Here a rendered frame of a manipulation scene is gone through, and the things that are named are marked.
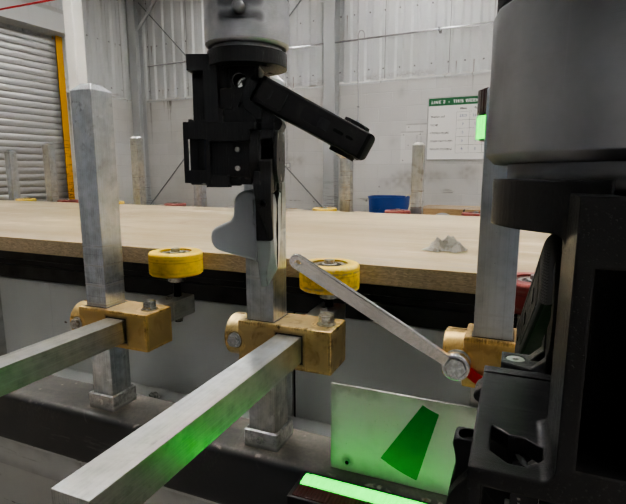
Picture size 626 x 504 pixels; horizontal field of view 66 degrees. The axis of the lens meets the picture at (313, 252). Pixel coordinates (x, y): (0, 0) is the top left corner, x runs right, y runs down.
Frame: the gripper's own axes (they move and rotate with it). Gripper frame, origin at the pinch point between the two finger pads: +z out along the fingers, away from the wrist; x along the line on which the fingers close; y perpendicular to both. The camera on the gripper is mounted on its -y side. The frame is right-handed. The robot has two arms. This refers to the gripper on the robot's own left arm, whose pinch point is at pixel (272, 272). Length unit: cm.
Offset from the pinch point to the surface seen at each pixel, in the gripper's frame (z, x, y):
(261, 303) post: 5.2, -7.5, 2.3
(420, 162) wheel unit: -12, -111, -33
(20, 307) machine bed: 20, -52, 61
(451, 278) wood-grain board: 3.9, -15.9, -21.1
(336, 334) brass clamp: 8.0, -5.3, -6.3
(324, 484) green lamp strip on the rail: 22.8, -0.5, -5.2
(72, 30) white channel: -61, -143, 93
